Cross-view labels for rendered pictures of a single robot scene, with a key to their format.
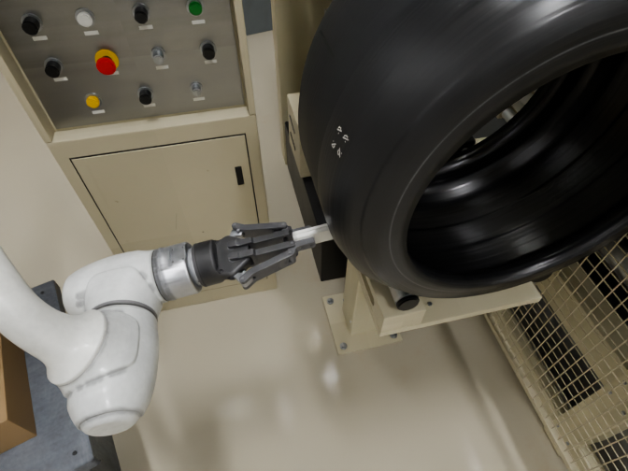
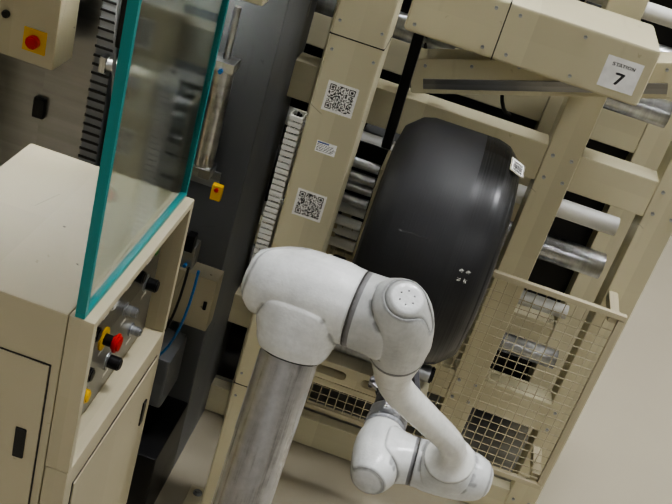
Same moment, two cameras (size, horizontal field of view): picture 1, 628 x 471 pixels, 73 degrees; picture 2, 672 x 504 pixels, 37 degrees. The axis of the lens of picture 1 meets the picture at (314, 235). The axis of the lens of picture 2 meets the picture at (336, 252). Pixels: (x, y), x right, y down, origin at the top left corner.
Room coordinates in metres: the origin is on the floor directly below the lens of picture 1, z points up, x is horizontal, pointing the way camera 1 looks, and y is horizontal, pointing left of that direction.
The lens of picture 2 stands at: (0.11, 1.97, 2.37)
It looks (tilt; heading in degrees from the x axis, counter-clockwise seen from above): 30 degrees down; 287
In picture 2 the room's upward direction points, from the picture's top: 17 degrees clockwise
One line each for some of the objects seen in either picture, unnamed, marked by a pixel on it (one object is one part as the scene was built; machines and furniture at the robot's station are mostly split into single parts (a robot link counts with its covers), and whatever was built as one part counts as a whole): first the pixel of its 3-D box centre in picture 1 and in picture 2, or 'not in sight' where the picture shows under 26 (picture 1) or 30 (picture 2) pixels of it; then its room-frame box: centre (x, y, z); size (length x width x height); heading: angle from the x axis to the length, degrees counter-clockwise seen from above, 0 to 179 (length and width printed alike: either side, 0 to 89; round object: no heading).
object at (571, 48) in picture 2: not in sight; (531, 27); (0.55, -0.59, 1.71); 0.61 x 0.25 x 0.15; 13
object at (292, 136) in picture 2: not in sight; (277, 198); (0.93, -0.15, 1.19); 0.05 x 0.04 x 0.48; 103
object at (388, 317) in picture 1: (375, 251); (360, 371); (0.58, -0.14, 0.84); 0.36 x 0.09 x 0.06; 13
